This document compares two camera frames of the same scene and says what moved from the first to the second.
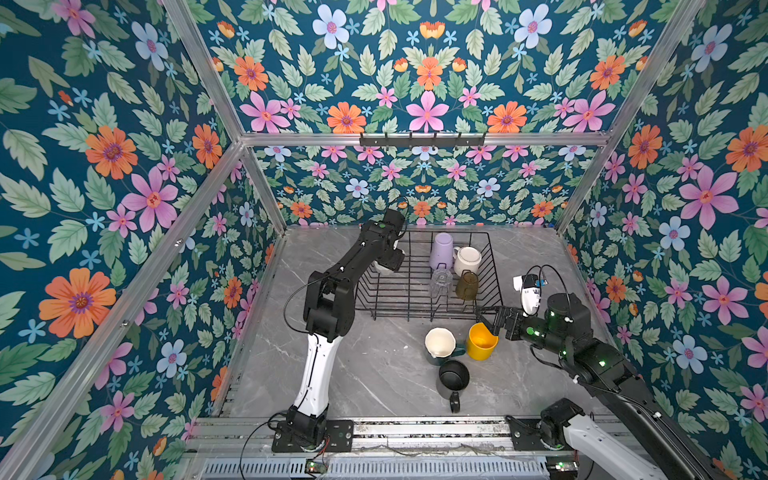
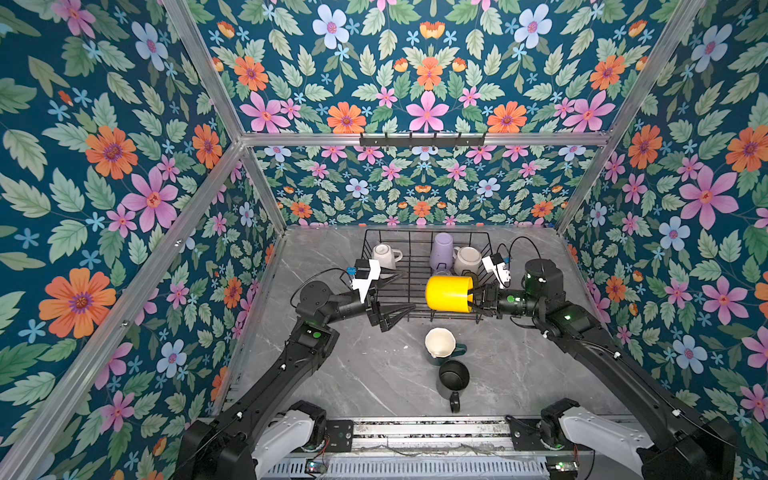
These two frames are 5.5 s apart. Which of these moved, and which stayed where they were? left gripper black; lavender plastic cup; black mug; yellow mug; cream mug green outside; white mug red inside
Moved: yellow mug; left gripper black
Stayed: black mug; white mug red inside; cream mug green outside; lavender plastic cup
